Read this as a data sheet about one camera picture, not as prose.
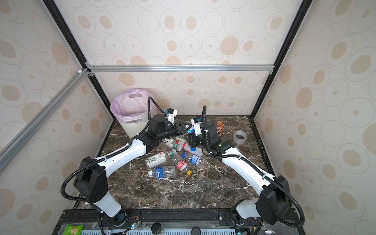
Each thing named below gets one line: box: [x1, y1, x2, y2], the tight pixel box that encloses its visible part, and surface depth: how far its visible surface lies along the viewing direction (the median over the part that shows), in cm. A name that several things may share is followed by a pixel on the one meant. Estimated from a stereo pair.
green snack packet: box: [62, 224, 84, 235], surface depth 70 cm
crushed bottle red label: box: [176, 160, 188, 171], surface depth 89 cm
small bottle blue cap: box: [190, 154, 200, 165], surface depth 92 cm
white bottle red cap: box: [176, 140, 204, 157], surface depth 99 cm
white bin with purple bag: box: [110, 88, 157, 139], surface depth 95 cm
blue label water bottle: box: [186, 125, 196, 134], surface depth 77 cm
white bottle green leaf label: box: [144, 151, 166, 167], surface depth 91 cm
